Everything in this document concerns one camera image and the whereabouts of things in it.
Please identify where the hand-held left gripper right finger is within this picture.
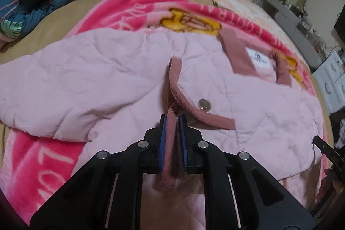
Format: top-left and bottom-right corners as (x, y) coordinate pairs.
(178, 115), (316, 230)

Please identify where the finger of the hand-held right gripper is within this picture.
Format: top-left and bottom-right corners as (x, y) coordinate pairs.
(313, 136), (345, 182)

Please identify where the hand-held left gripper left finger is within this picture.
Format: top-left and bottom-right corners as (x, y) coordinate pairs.
(29, 114), (169, 230)

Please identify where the pink quilted jacket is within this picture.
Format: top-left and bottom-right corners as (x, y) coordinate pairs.
(0, 29), (325, 230)

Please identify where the person's right hand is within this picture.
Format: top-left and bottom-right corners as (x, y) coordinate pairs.
(317, 169), (338, 201)

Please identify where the white drawer cabinet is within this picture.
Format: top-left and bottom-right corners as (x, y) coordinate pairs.
(313, 51), (345, 112)

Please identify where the grey desk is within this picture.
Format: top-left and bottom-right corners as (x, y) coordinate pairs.
(261, 0), (328, 71)

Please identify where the pink printed blanket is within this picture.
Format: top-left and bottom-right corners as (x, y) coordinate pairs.
(0, 0), (332, 220)

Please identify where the black television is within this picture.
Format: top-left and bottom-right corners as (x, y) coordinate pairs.
(334, 8), (345, 40)

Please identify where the peach patterned mat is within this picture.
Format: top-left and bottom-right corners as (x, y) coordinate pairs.
(203, 0), (313, 69)

